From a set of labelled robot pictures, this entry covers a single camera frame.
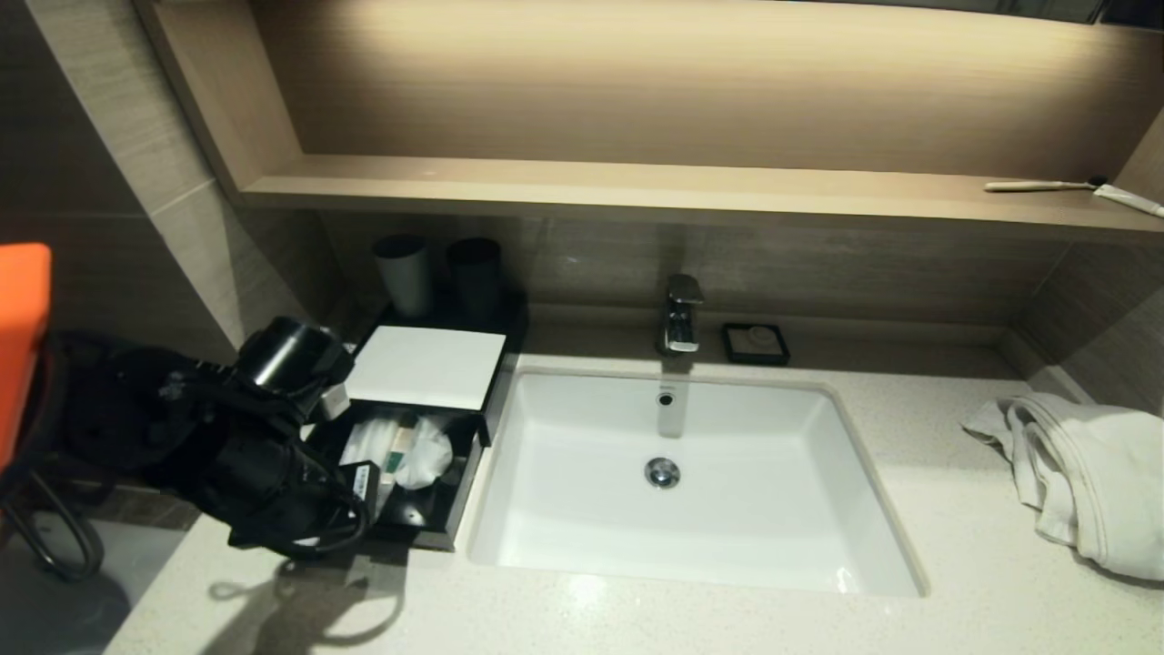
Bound small crinkled clear sachet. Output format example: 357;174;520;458
396;440;455;493

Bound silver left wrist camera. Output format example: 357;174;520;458
313;382;353;422

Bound white toothpaste tube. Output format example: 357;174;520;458
1091;183;1164;219

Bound thin black camera cable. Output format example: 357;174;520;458
264;446;372;561

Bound chrome faucet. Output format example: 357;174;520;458
657;274;705;356

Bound wooden wall shelf niche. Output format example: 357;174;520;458
136;0;1164;245

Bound small white green-labelled tube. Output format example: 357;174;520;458
383;428;416;485

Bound white rectangular sink basin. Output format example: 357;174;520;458
468;367;928;599

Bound black square soap dish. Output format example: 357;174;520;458
722;323;790;367

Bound white crumpled towel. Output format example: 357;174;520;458
959;393;1164;581

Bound black cup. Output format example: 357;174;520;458
447;238;505;318

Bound white square pad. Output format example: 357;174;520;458
346;326;508;412

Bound translucent packet with dark comb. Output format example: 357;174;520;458
341;417;401;467

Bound beige toothbrush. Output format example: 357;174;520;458
982;176;1105;194

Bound grey cup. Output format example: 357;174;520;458
374;235;435;318

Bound black amenity drawer box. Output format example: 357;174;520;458
346;293;530;447

